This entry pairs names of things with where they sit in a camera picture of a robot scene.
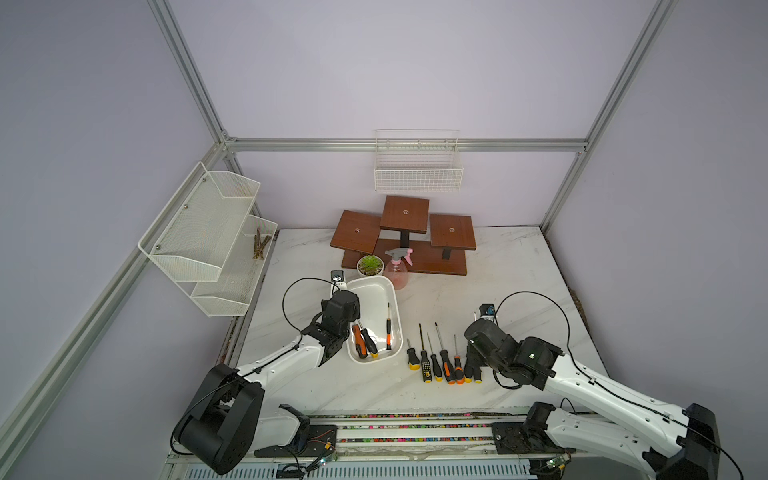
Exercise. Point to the brown twigs in shelf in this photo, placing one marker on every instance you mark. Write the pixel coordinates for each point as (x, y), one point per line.
(261, 242)

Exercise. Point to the pink spray bottle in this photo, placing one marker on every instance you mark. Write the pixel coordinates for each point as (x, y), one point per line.
(396, 270)

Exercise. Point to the stubby black yellow screwdriver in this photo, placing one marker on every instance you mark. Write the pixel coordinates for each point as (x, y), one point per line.
(413, 359)

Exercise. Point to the white mesh upper shelf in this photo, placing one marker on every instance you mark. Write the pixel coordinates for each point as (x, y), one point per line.
(192, 241)

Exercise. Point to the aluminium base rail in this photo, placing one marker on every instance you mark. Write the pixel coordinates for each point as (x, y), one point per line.
(422, 446)

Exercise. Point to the white mesh shelf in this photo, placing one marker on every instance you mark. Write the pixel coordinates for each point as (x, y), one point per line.
(192, 241)
(231, 295)

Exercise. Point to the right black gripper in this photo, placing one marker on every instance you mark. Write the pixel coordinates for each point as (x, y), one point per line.
(474, 353)

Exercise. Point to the brown wooden tiered stand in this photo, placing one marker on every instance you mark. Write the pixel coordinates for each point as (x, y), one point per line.
(438, 242)

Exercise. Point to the potted green succulent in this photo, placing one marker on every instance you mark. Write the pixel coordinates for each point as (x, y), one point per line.
(370, 265)

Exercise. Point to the aluminium frame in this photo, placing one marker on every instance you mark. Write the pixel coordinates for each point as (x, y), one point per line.
(97, 125)

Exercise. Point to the long yellow-dotted flathead screwdriver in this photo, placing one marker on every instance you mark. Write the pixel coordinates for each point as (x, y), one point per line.
(425, 364)

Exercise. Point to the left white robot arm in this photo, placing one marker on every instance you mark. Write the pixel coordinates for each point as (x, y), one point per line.
(222, 420)

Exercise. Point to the black orange hex-collar screwdriver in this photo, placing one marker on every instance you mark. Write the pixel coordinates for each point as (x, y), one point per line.
(447, 367)

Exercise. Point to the white mesh lower shelf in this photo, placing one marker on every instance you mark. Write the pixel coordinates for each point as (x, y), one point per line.
(231, 295)

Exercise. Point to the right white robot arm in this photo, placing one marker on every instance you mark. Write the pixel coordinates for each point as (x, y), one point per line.
(659, 439)

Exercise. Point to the white wire wall basket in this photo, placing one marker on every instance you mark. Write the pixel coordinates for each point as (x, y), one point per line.
(417, 161)

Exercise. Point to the white plastic storage box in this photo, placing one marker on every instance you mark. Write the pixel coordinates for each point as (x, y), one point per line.
(374, 294)

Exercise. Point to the thin black precision screwdriver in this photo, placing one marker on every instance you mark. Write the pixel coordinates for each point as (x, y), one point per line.
(435, 364)

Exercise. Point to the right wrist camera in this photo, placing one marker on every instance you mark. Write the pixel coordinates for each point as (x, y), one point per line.
(488, 311)

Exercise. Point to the black orange-band screwdriver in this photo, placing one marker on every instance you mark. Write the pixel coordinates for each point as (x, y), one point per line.
(459, 375)

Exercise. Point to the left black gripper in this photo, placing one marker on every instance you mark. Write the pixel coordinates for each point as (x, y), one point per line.
(357, 311)

